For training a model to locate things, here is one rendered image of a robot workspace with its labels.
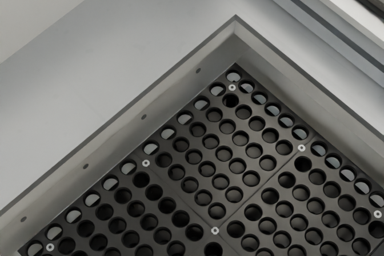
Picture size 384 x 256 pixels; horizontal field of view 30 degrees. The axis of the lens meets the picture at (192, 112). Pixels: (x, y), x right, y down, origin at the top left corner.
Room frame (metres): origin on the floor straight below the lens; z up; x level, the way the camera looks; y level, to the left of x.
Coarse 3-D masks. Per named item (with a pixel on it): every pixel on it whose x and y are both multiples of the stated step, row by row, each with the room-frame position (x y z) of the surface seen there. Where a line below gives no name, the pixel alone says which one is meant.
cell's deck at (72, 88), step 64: (128, 0) 0.33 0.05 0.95; (192, 0) 0.33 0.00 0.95; (256, 0) 0.33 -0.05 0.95; (0, 64) 0.28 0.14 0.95; (64, 64) 0.27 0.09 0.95; (128, 64) 0.27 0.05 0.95; (192, 64) 0.28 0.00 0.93; (320, 64) 0.27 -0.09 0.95; (0, 128) 0.22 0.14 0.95; (64, 128) 0.22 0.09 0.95; (0, 192) 0.18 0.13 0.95
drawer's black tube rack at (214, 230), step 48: (240, 96) 0.27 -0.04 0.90; (144, 144) 0.23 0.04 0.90; (192, 144) 0.23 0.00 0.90; (240, 144) 0.24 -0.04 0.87; (288, 144) 0.23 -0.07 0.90; (96, 192) 0.19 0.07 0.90; (144, 192) 0.19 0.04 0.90; (192, 192) 0.19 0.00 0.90; (240, 192) 0.19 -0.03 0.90; (288, 192) 0.19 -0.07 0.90; (336, 192) 0.19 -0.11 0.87; (48, 240) 0.16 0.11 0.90; (96, 240) 0.16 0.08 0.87; (144, 240) 0.15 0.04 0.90; (192, 240) 0.15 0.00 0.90; (240, 240) 0.15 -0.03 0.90; (288, 240) 0.16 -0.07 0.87; (336, 240) 0.15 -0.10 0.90
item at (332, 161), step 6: (246, 90) 0.30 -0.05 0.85; (252, 90) 0.30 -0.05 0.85; (258, 96) 0.29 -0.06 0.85; (264, 102) 0.29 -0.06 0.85; (270, 108) 0.28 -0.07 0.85; (276, 114) 0.28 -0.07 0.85; (282, 120) 0.27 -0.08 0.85; (288, 120) 0.27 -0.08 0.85; (288, 126) 0.26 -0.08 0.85; (294, 132) 0.26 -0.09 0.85; (300, 132) 0.26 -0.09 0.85; (318, 150) 0.24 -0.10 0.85; (324, 150) 0.24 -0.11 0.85; (330, 162) 0.23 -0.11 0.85; (336, 162) 0.23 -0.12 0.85
